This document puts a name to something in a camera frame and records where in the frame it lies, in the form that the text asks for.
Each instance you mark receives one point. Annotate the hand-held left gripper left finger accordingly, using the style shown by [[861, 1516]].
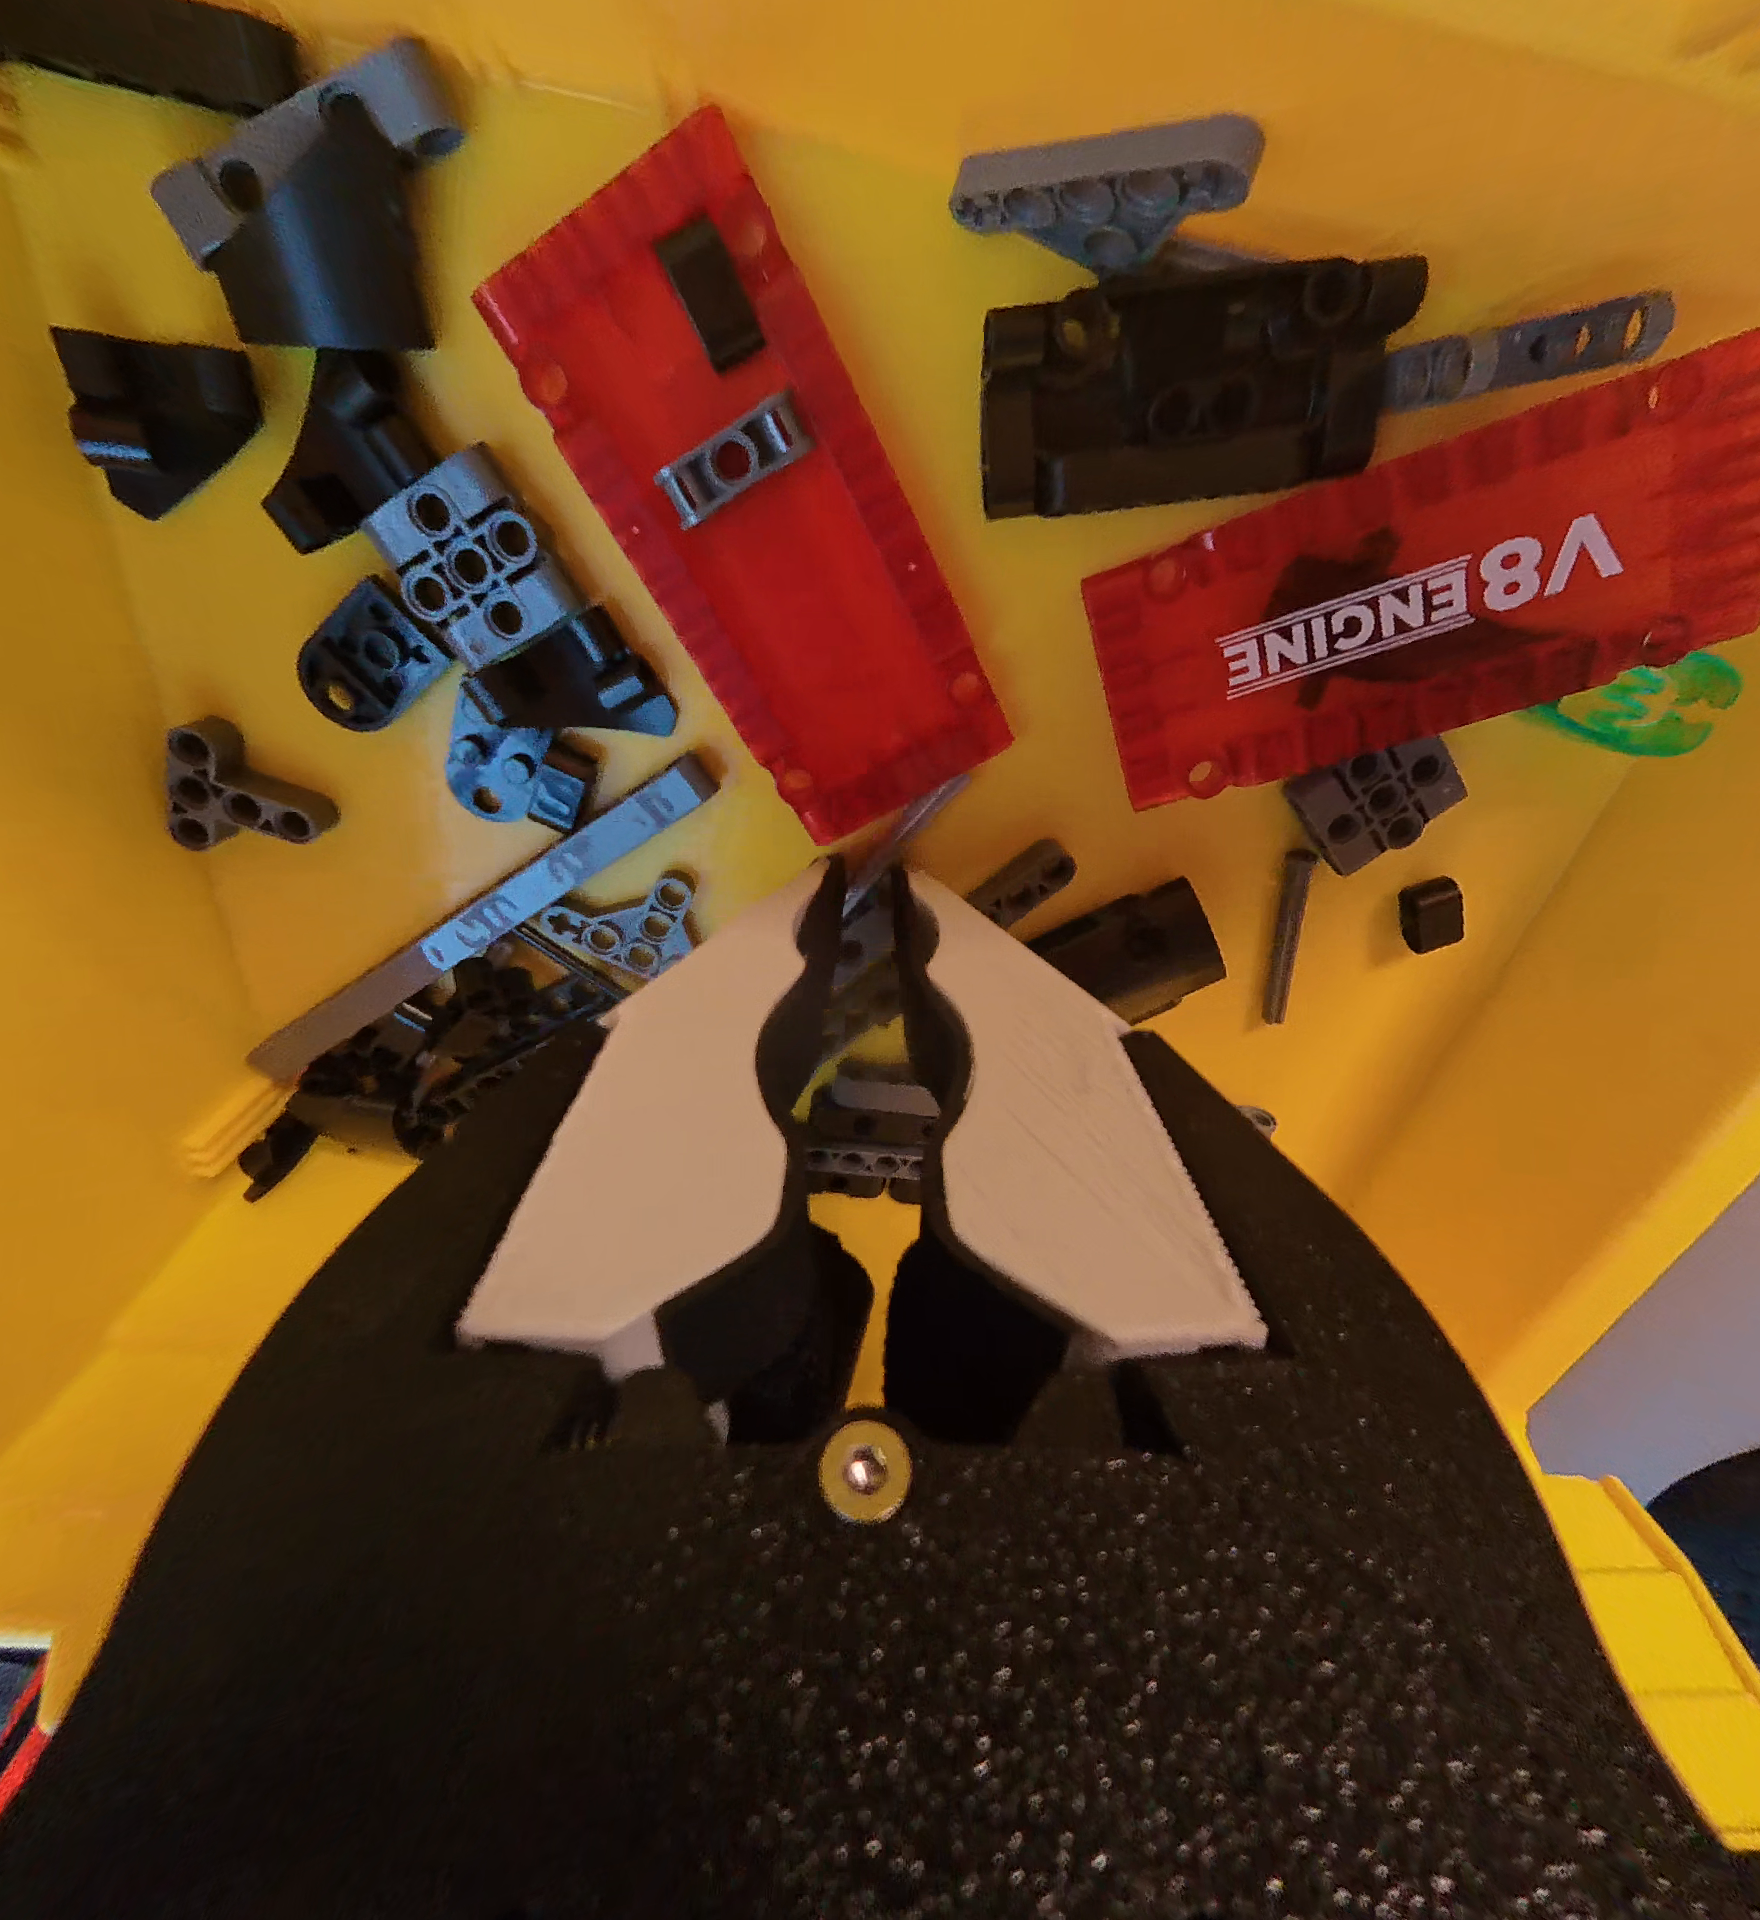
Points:
[[640, 1184]]

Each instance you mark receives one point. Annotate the dark grey triangle beam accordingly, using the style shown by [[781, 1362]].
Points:
[[640, 937]]

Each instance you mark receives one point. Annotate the plain red transparent panel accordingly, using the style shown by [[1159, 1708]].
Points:
[[820, 629]]

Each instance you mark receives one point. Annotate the long grey holed beam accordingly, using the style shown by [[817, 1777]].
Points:
[[879, 1104]]

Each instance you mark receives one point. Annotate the long grey printed tile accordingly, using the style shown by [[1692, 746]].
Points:
[[370, 992]]

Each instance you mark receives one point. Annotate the large black curved shell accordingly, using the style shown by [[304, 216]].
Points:
[[1136, 943]]

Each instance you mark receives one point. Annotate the dark grey angled beam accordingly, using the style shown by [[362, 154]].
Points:
[[216, 802]]

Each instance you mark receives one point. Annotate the black pin connector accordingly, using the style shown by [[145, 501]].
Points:
[[581, 682]]

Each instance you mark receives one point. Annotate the round dark holed piece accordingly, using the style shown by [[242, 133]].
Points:
[[520, 795]]

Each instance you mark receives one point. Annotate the two-tone grey beam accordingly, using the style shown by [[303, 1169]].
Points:
[[1518, 354]]

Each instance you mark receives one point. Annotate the printed red transparent panel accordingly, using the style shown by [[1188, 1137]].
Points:
[[1706, 435]]

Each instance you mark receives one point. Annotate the black curved panel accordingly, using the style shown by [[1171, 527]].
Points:
[[325, 254]]

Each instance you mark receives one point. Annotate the small black tile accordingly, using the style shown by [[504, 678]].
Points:
[[708, 293]]

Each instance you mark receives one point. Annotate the short grey thin beam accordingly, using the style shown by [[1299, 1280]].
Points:
[[782, 428]]

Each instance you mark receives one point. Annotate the small dark beam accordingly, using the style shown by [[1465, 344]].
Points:
[[1022, 885]]

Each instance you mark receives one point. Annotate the green transparent piece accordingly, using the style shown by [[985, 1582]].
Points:
[[1689, 690]]

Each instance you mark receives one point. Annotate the small black cube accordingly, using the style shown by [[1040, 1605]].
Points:
[[1429, 917]]

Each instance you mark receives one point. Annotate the light grey tee beam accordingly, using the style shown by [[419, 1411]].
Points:
[[1119, 249]]

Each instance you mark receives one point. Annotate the yellow bin with red panels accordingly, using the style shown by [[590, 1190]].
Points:
[[1420, 180]]

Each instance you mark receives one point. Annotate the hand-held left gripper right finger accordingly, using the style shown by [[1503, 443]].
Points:
[[1091, 1184]]

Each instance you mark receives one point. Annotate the light grey connector piece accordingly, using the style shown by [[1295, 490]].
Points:
[[294, 120]]

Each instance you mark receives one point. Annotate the cluster of small black connectors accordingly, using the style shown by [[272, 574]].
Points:
[[400, 1079]]

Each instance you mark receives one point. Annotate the dark grey holed brick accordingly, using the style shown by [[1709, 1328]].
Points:
[[1420, 787]]

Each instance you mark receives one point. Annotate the small black holed plate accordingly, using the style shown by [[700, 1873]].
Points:
[[407, 676]]

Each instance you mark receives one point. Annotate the black frame piece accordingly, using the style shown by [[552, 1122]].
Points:
[[1195, 464]]

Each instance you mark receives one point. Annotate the black angled piece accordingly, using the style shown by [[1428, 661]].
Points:
[[339, 450]]

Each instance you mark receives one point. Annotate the dark grey holed block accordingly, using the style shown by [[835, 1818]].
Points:
[[479, 476]]

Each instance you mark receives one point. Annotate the black chunky piece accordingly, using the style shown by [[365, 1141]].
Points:
[[145, 419]]

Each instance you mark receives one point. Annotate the black curved strip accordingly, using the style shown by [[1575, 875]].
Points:
[[145, 53]]

